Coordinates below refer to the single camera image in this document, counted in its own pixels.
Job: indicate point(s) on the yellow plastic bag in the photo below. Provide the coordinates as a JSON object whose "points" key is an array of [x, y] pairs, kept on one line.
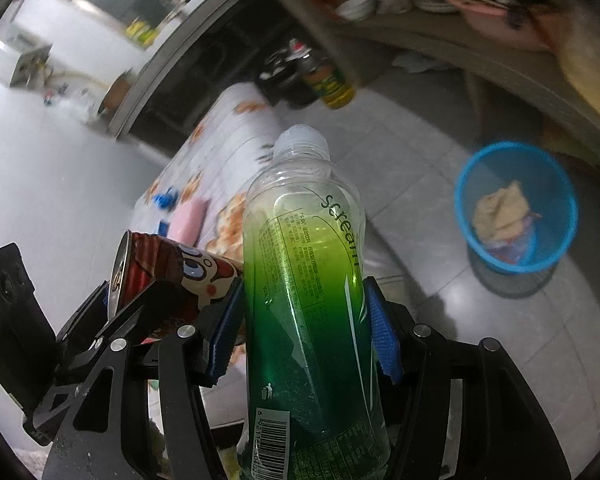
{"points": [[590, 60]]}

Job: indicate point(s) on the perforated grey shelf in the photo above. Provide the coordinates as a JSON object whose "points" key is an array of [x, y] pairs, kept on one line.
{"points": [[480, 70]]}

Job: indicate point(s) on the red drink can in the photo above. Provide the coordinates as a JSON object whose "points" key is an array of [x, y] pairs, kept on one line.
{"points": [[180, 270]]}

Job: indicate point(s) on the white rag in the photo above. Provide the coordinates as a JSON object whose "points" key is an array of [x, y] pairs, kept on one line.
{"points": [[420, 62]]}

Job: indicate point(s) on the blue candy wrapper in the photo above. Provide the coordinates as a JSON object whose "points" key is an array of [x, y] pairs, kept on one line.
{"points": [[166, 197]]}

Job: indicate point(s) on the tan wrapper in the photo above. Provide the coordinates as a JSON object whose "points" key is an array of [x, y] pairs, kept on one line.
{"points": [[502, 207]]}

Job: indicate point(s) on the grey kitchen counter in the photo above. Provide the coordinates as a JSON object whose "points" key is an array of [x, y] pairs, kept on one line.
{"points": [[190, 45]]}

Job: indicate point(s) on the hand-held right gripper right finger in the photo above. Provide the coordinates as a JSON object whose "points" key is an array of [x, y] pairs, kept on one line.
{"points": [[385, 335]]}

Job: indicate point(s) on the blue plastic basket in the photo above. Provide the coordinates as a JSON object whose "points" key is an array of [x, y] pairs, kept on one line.
{"points": [[467, 185]]}

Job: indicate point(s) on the pink packet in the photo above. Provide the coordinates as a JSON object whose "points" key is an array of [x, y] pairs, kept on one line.
{"points": [[190, 220]]}

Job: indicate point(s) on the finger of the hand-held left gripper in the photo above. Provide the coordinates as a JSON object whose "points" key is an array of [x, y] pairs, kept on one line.
{"points": [[87, 315], [80, 365]]}

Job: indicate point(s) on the yellow bottle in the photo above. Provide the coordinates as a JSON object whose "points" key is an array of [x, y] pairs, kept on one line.
{"points": [[140, 32]]}

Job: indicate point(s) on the cooking oil bottle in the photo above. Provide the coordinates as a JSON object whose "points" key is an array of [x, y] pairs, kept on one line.
{"points": [[332, 82]]}

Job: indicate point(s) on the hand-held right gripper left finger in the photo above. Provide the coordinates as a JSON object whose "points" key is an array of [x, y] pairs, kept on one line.
{"points": [[225, 340]]}

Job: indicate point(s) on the metal basin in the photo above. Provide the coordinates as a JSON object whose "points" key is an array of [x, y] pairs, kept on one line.
{"points": [[117, 92]]}

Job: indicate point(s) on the dark jar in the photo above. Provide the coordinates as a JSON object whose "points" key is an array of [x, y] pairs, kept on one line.
{"points": [[280, 77]]}

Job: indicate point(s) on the white bowl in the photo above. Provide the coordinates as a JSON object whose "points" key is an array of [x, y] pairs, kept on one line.
{"points": [[357, 7]]}

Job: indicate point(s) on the pink basin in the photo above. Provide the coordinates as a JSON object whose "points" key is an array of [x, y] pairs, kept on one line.
{"points": [[495, 25]]}

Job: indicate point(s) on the green plastic bottle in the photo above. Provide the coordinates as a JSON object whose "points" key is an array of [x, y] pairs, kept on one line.
{"points": [[300, 285]]}

